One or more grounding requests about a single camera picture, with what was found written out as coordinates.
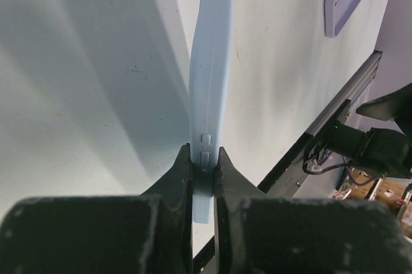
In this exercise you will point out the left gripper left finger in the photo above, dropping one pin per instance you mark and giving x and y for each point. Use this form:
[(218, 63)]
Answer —
[(148, 233)]

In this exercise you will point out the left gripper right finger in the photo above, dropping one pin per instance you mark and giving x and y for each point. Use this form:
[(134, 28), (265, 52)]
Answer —
[(255, 233)]

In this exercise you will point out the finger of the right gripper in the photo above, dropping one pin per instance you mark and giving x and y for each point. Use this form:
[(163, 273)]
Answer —
[(395, 106)]

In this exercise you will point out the light blue phone case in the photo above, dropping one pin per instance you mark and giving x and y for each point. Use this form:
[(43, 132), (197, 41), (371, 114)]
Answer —
[(208, 83)]

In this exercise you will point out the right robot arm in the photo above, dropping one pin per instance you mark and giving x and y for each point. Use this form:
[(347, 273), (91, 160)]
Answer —
[(378, 152)]

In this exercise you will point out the right aluminium frame post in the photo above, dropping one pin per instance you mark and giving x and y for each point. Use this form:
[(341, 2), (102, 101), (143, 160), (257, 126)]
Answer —
[(352, 90)]

